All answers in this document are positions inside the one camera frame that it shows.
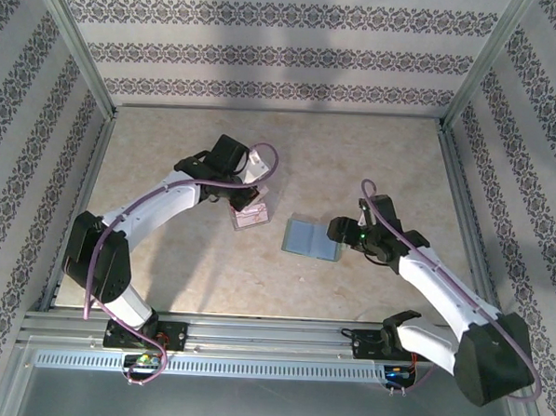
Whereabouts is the green card holder wallet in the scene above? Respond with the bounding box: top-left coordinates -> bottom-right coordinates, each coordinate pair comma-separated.
279,216 -> 346,264

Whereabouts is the pink white card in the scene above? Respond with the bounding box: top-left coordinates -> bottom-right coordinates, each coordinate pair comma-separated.
232,204 -> 272,229

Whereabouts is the clear box with red items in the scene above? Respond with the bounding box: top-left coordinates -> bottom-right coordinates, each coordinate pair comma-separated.
224,181 -> 277,235

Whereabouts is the small electronics board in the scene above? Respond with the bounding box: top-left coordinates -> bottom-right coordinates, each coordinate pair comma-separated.
383,365 -> 418,382
123,352 -> 163,369

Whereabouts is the grey metal tray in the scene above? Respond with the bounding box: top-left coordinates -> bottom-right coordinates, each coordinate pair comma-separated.
0,332 -> 549,416

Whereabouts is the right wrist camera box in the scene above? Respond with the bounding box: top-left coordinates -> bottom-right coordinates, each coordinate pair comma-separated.
356,197 -> 373,229

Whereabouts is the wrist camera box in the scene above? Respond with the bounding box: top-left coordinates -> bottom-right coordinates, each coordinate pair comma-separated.
356,197 -> 373,229
240,148 -> 271,186

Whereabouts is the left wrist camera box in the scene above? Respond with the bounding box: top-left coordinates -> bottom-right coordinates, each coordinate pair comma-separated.
240,148 -> 271,186

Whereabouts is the aluminium back frame rail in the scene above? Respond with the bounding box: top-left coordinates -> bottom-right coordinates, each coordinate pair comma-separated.
111,99 -> 447,127

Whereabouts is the aluminium side frame rail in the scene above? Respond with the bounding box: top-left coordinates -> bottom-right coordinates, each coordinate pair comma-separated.
427,122 -> 516,332

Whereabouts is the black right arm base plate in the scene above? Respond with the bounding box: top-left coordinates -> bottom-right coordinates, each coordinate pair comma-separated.
351,328 -> 439,365

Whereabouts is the aluminium front frame rail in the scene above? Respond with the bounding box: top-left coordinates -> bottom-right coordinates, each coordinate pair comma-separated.
16,303 -> 527,371

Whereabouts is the slotted grey cable duct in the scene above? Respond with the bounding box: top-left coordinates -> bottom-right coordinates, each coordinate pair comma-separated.
33,347 -> 388,387

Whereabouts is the aluminium frame post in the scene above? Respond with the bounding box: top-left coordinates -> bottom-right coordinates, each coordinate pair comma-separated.
442,0 -> 538,135
24,0 -> 125,116

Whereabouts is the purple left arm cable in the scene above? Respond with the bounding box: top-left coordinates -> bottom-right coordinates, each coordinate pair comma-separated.
78,133 -> 282,396

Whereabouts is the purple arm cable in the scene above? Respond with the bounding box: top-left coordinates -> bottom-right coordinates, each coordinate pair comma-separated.
349,177 -> 554,406
78,133 -> 282,396

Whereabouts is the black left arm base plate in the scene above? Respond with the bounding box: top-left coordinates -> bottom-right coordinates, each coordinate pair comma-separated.
102,317 -> 190,354

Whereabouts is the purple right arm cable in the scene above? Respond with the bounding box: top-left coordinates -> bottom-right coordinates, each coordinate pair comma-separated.
349,177 -> 554,406

